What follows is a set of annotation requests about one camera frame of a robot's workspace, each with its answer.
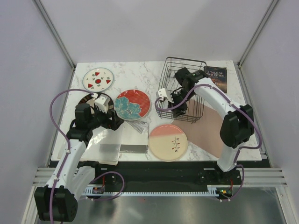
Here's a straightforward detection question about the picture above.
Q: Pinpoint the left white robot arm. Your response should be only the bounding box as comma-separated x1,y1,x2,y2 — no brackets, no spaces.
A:
34,103,124,223

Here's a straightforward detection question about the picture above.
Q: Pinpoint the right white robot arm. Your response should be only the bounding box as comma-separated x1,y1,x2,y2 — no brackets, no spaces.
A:
167,67,254,184

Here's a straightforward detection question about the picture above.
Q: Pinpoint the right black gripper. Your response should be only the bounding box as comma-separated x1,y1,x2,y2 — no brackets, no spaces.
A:
166,88,195,119

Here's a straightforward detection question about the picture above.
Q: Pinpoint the white watermelon pattern plate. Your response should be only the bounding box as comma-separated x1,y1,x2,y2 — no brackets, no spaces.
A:
82,68,114,92

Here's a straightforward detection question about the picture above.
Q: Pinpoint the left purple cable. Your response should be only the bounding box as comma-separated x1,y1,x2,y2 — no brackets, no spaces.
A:
50,89,99,221

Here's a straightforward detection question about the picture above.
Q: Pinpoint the pink cream leaf plate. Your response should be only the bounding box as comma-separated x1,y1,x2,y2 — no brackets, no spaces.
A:
148,124,188,162

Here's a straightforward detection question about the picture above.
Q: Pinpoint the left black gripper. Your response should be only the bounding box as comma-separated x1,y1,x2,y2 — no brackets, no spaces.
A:
87,105,124,131

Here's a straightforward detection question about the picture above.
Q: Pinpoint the black wire dish rack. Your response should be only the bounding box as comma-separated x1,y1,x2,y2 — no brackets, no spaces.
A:
157,56,206,123

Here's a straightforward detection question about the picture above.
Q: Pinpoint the pink placemat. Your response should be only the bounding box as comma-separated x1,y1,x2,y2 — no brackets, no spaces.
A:
172,99,224,158

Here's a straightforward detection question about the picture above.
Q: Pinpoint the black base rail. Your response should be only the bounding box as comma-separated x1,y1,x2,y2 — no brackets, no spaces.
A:
78,161,243,192

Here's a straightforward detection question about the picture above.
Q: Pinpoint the clear plastic bag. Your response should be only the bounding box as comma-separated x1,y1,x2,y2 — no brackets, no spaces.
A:
81,120,150,166

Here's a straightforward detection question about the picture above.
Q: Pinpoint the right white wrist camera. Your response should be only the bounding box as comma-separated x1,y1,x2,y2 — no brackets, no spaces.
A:
156,88,174,103

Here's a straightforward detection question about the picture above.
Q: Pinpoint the red blue flower plate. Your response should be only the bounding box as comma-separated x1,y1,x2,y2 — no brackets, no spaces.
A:
114,89,151,121

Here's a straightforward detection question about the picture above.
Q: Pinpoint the brown rimmed beige plate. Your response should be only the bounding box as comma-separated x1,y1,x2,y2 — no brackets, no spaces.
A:
78,94,114,114

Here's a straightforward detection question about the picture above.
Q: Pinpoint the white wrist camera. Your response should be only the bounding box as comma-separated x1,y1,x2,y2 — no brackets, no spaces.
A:
156,88,174,103
92,92,111,114

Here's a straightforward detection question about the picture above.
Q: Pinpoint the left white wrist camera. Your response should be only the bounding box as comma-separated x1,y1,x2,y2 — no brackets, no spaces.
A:
92,92,111,114

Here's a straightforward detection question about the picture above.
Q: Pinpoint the white cable duct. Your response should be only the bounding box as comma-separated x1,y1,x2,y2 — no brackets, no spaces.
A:
82,185,233,197

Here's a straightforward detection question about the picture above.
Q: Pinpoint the tale of two cities book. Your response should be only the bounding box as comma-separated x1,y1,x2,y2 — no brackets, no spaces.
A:
205,66,227,93

